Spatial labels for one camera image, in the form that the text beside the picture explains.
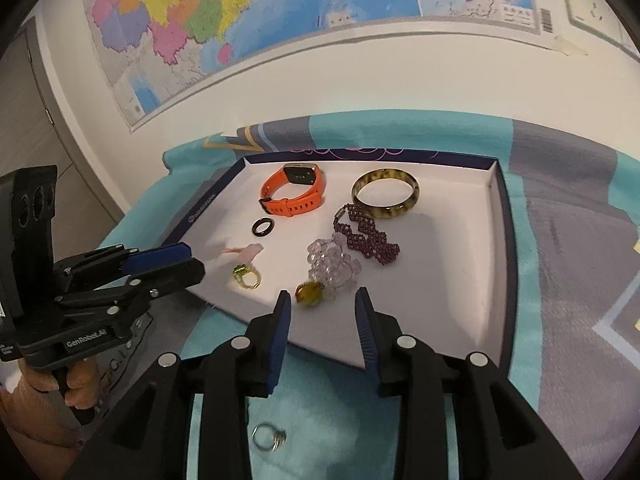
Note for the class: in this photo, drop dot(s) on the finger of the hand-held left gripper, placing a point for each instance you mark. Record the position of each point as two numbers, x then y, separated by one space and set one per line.
160 256
170 276

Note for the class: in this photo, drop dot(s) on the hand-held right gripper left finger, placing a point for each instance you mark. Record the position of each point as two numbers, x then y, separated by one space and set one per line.
280 340

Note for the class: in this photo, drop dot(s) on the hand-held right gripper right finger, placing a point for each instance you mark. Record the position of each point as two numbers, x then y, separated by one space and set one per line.
365 335

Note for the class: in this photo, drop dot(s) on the dark blue shallow box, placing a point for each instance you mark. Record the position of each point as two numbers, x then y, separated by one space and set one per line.
440 270

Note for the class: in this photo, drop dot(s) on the person's left hand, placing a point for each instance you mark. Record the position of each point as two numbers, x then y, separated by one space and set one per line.
35 410

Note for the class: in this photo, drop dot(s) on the beige cabinet door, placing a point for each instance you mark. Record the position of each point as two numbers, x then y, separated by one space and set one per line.
30 125

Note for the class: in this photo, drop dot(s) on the tortoiseshell bangle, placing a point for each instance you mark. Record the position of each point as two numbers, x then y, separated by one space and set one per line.
385 213

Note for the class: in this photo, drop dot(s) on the orange smart watch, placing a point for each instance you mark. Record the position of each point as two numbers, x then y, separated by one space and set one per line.
300 175

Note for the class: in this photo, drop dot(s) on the teal grey printed blanket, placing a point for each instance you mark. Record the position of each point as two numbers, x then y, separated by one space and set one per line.
575 260

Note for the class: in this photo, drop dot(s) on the beige tape strip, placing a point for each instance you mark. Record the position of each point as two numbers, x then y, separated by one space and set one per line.
570 46

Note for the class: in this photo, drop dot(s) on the colourful wall map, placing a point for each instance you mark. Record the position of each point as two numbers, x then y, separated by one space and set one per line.
200 10

